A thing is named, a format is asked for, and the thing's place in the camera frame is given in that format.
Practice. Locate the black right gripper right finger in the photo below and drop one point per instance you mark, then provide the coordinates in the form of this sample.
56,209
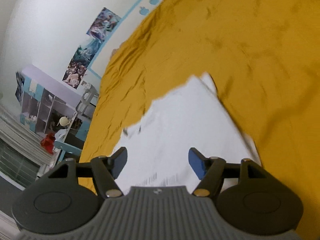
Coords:
213,171

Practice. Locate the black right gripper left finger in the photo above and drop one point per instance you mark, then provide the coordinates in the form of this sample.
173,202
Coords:
102,170

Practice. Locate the white printed t-shirt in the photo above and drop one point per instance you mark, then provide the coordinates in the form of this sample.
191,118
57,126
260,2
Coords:
188,116

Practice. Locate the blue wooden chair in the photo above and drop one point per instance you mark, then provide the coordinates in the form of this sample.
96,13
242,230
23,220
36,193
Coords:
67,151

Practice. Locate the red bag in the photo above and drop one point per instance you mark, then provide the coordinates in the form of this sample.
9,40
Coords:
48,143

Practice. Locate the cream round hat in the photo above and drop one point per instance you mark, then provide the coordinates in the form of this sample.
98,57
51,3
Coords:
64,121

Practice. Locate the purple blue shelf unit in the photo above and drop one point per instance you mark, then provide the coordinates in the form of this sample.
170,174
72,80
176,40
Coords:
44,101

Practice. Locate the mustard yellow bed comforter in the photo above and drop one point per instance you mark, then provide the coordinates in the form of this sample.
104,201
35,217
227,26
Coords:
264,58

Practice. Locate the anime poster strip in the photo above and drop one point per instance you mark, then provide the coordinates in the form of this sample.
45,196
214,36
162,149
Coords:
97,33

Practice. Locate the white blue bed headboard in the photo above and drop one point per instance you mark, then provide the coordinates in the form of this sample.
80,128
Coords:
126,26

